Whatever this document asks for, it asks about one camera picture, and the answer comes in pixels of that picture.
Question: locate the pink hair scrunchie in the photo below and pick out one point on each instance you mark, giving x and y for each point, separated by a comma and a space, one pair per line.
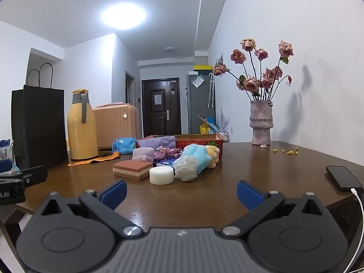
163, 155

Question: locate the black phone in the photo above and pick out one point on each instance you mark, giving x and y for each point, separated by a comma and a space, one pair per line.
341, 177

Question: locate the yellow box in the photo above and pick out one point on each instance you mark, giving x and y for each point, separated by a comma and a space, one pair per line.
202, 67

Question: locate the blue bag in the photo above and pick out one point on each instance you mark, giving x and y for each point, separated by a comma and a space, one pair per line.
211, 123

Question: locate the wall picture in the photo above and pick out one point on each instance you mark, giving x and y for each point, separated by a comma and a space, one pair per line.
219, 59

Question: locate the orange layered sponge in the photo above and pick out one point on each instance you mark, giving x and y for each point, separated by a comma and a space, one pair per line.
132, 167

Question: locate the blue plush toy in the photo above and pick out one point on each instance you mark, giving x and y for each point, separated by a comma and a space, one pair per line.
199, 155

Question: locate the pink rolled towel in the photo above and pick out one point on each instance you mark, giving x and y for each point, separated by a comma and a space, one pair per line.
143, 153

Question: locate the purple towel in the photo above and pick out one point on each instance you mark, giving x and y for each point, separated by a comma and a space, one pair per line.
156, 142

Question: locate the drinking glass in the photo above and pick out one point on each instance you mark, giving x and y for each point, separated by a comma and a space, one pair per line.
7, 153

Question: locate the red cardboard box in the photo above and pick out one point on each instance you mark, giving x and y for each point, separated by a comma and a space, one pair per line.
196, 142

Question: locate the pink suitcase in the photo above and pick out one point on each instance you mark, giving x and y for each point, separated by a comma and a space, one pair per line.
116, 128

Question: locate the yellow thermos jug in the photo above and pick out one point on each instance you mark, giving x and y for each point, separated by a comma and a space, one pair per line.
82, 139

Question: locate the yellow and white plush toy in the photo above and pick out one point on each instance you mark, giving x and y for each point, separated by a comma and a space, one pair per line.
212, 156

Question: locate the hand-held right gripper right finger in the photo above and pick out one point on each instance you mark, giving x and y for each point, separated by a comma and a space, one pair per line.
250, 194

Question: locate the cluttered storage rack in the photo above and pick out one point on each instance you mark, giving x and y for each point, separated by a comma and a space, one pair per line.
224, 136

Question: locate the clear plastic shower cap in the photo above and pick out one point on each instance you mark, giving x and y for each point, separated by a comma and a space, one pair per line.
184, 167

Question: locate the dark side doorway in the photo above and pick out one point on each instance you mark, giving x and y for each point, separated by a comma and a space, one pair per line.
130, 88

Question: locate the scattered yellow crumbs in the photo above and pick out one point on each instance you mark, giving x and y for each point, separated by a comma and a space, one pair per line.
290, 152

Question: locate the blue tissue packet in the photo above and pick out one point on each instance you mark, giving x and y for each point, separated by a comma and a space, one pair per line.
123, 145

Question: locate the grey refrigerator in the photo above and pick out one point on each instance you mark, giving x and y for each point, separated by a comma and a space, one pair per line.
199, 105

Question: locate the yellow bag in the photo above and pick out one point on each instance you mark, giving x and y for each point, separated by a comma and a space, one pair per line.
204, 128

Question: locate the pale purple wrapping paper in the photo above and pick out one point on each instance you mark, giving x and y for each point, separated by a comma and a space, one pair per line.
224, 119

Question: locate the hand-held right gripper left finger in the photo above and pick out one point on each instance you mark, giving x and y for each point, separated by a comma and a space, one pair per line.
113, 194

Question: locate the round ceiling lamp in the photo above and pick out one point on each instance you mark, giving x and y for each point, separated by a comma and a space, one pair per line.
123, 15

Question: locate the white round sponge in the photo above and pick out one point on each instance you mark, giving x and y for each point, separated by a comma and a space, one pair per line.
161, 176

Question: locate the clear folded umbrella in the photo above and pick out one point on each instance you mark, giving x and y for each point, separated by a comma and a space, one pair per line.
211, 91

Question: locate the white door notice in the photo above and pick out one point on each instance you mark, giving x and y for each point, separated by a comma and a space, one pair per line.
158, 99

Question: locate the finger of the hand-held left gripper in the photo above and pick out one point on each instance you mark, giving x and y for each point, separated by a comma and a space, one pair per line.
34, 176

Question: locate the dark brown entrance door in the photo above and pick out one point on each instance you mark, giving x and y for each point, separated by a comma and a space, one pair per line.
159, 116

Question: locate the blue and white packet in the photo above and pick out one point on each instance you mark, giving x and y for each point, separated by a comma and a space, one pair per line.
165, 163

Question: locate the black paper bag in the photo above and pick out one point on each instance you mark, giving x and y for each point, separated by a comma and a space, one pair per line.
37, 125

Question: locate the clear plastic document sleeve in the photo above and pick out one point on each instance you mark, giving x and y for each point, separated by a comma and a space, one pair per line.
198, 81

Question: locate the small ceiling light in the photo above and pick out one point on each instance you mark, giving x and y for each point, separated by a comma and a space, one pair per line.
169, 49

